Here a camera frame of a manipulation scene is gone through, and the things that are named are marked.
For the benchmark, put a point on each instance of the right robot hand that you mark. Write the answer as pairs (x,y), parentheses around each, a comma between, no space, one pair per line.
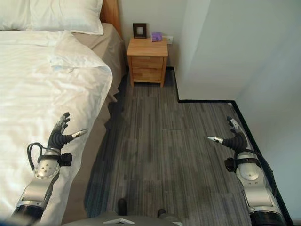
(237,140)

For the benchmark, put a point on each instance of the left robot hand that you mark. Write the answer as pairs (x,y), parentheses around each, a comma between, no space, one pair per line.
(57,138)

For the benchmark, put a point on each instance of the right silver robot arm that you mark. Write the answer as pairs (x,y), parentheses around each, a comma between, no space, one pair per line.
(258,186)

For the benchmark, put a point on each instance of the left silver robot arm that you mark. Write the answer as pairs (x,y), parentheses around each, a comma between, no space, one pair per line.
(37,179)

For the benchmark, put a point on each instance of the beige fitted bed sheet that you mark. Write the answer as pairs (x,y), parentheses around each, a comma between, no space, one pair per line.
(113,58)

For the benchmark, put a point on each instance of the black baseboard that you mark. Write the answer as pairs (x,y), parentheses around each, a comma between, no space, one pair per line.
(225,113)

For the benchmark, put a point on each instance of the white duvet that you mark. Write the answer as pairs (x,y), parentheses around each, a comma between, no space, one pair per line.
(47,99)

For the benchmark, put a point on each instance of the dark robot left foot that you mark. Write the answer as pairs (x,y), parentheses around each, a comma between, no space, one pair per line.
(122,206)

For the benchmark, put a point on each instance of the dark robot foot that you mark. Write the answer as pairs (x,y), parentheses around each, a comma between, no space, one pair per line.
(162,213)
(122,206)

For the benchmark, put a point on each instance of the silver robot torso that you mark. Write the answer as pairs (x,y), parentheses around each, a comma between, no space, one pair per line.
(122,219)

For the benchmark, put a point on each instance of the dark robot right foot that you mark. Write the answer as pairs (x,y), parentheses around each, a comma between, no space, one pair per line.
(162,213)

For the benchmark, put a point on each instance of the wooden nightstand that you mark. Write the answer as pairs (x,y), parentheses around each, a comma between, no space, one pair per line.
(147,62)

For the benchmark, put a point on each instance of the white pillow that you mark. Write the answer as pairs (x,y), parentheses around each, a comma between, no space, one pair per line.
(68,14)
(14,14)

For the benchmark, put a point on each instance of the purple tissue pack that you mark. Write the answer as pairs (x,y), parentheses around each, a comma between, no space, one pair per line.
(156,37)

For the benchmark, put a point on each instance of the wooden headboard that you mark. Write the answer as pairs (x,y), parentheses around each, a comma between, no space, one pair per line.
(113,14)

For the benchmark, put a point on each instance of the white wall socket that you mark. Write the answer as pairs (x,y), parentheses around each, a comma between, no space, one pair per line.
(169,39)

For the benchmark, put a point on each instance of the dark picture frame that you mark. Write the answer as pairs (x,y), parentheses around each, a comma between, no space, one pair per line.
(140,30)

